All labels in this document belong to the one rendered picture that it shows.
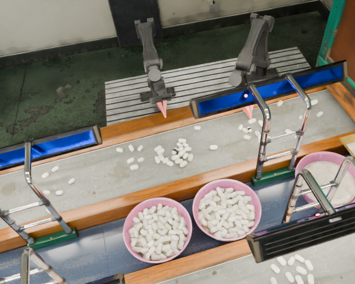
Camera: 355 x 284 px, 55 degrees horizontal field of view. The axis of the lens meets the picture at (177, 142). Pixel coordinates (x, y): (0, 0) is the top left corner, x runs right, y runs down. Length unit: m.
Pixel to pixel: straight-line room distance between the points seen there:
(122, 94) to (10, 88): 1.74
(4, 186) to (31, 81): 1.94
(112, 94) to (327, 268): 1.39
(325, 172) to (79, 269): 1.08
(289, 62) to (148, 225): 1.29
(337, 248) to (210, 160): 0.60
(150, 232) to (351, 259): 0.73
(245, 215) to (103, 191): 0.61
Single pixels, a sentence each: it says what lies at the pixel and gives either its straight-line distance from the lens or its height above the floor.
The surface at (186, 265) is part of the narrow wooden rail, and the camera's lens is 1.27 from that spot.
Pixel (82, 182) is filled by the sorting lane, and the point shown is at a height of 0.74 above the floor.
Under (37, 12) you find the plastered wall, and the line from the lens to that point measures 3.49.
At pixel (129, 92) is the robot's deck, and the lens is 2.00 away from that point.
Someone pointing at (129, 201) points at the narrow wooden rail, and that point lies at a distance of 1.42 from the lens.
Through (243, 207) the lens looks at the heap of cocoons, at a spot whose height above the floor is 0.75.
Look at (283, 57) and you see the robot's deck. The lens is 2.18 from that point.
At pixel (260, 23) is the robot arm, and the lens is 1.65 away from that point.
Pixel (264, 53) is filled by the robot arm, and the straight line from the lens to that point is 1.86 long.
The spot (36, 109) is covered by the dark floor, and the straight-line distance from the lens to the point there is 3.19.
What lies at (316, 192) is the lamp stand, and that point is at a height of 1.12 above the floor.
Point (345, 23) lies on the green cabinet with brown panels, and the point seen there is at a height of 1.07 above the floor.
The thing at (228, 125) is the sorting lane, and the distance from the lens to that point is 1.65.
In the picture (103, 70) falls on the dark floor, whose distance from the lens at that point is 3.34.
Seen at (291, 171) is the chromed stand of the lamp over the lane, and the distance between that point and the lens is 1.55.
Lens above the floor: 1.96
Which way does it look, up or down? 50 degrees down
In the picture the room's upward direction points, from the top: 8 degrees counter-clockwise
